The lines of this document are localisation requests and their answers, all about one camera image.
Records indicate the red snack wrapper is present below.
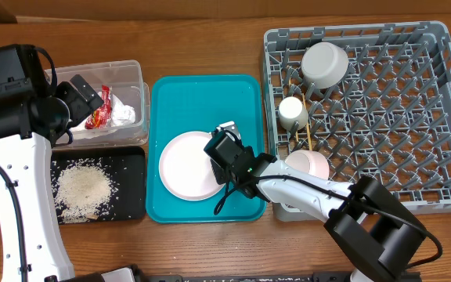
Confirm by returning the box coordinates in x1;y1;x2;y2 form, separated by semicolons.
85;85;113;130

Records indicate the pink plate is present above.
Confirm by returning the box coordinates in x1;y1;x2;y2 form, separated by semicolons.
158;131;223;201

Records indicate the pink bowl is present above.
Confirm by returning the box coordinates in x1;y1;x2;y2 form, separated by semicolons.
284;150;330;179

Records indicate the cream paper cup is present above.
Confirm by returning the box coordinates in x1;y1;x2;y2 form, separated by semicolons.
278;96;308;130

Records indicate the white rice pile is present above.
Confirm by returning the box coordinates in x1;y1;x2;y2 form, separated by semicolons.
52;158;119;224

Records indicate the wooden chopstick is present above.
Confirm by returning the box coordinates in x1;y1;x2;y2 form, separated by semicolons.
301;93;312;150
287;76;300;143

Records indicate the grey bowl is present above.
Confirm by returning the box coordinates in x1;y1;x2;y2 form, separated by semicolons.
301;42;349;89

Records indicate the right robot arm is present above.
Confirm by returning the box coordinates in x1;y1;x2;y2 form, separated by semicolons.
204;128;427;281

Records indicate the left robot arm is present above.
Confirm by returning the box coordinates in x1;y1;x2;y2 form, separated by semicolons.
0;75;103;281

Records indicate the clear plastic bin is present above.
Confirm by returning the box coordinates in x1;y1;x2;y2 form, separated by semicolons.
55;60;150;150

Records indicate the teal serving tray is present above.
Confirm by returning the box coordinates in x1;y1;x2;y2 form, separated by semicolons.
146;74;266;223

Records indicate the black plastic tray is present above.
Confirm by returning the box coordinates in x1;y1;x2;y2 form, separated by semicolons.
51;146;146;222

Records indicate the cardboard box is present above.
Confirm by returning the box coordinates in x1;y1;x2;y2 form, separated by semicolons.
0;0;451;24

